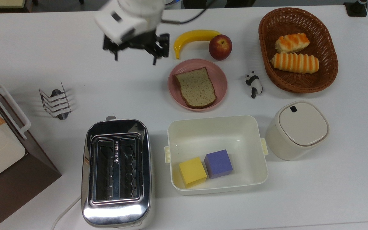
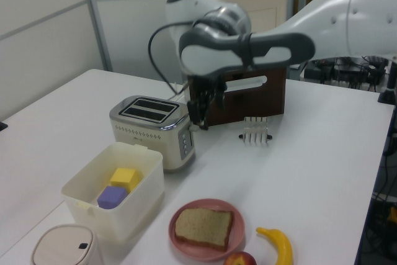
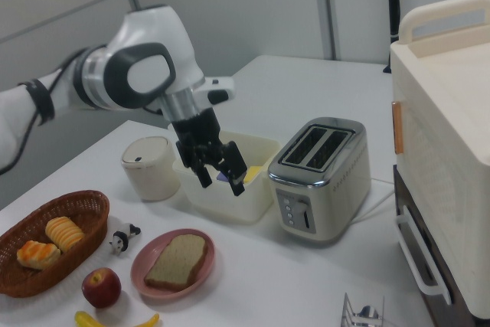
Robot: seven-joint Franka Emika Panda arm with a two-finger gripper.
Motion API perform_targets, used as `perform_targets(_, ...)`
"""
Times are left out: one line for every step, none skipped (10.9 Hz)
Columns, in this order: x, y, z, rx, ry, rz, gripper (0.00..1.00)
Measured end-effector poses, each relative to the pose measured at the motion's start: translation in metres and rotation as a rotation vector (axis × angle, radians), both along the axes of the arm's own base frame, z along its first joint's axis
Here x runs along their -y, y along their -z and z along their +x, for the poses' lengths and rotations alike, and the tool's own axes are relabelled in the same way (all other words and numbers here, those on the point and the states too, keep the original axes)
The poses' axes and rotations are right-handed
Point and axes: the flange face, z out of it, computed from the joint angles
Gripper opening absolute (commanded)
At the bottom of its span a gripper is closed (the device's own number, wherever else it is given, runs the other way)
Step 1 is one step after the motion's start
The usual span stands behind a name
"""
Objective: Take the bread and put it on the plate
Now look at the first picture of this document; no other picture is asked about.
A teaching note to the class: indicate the brown wicker basket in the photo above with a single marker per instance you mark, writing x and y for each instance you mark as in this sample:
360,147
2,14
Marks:
295,19

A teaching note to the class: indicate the yellow cube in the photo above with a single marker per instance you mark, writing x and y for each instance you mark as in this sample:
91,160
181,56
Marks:
192,171

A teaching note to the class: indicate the cream bin with lid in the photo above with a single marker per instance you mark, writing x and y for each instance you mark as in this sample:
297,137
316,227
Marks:
302,124

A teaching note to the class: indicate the yellow banana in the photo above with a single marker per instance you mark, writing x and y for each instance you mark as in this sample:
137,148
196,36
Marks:
193,35

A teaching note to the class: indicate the long striped bread roll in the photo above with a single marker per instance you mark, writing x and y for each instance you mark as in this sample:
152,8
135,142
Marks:
294,63

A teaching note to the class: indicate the brown bread slice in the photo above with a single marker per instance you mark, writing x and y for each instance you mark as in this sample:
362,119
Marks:
196,88

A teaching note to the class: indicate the panda figurine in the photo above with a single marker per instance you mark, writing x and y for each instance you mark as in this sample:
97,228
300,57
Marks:
254,83

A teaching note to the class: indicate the cream and chrome toaster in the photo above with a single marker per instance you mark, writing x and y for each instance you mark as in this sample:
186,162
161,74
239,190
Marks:
117,214

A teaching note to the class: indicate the white plastic container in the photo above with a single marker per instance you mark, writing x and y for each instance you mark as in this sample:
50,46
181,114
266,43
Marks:
216,134

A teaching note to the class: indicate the red apple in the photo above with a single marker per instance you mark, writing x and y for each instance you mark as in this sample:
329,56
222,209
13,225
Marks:
219,48

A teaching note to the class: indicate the pink plate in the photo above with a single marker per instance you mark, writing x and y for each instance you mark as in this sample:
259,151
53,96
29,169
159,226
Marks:
219,83

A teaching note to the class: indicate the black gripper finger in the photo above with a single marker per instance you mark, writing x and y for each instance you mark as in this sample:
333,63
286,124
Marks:
111,44
160,44

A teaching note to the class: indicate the metal toast rack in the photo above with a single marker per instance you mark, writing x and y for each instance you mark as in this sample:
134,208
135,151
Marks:
56,103

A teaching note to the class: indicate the purple cube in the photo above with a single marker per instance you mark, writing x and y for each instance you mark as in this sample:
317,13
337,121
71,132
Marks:
217,163

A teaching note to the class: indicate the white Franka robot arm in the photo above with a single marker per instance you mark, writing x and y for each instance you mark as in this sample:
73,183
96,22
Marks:
145,2

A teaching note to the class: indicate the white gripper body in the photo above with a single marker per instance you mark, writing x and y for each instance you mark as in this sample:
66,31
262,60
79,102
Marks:
123,24

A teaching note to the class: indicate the short striped bread roll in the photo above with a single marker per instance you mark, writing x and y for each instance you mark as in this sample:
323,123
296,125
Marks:
292,43

